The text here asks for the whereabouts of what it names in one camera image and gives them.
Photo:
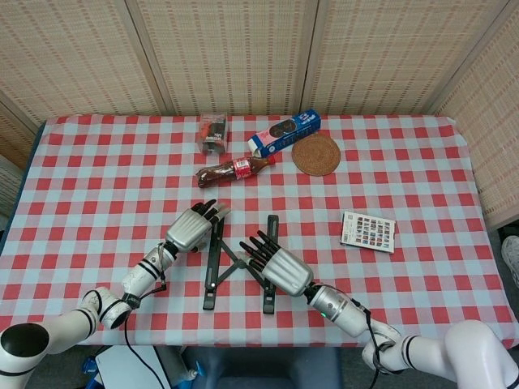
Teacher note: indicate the round woven brown coaster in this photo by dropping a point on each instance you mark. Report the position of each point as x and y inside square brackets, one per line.
[316, 156]

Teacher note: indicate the clear plastic box red-black contents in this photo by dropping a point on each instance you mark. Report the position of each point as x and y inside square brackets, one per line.
[213, 135]

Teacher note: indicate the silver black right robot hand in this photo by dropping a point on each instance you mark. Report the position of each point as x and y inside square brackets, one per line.
[288, 271]

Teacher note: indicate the blue cookie box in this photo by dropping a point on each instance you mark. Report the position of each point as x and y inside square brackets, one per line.
[284, 135]

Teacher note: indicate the small blue item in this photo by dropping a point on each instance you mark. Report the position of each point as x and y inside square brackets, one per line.
[89, 366]

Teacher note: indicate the woven bamboo side screen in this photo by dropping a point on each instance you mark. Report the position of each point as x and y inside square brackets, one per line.
[486, 121]
[16, 138]

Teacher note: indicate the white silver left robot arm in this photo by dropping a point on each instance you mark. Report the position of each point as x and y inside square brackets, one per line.
[138, 275]

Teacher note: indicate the white flat board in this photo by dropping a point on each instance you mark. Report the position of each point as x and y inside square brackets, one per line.
[117, 370]

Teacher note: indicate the red white checked tablecloth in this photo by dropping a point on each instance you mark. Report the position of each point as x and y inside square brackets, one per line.
[101, 182]

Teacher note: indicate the woven bamboo folding screen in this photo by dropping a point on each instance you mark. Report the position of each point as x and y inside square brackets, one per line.
[243, 52]

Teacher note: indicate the black folding stand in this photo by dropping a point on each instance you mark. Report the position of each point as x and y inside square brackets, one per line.
[211, 275]

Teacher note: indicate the white shoe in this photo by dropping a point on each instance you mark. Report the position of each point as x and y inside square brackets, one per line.
[511, 259]

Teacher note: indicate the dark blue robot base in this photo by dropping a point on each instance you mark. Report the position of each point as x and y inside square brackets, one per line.
[263, 364]

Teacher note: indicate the cola bottle with red label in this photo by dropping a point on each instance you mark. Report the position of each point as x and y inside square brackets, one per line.
[227, 172]

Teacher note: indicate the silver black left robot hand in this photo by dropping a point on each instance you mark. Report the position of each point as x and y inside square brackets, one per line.
[188, 231]

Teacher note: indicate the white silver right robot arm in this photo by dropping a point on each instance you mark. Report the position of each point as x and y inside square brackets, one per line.
[336, 308]

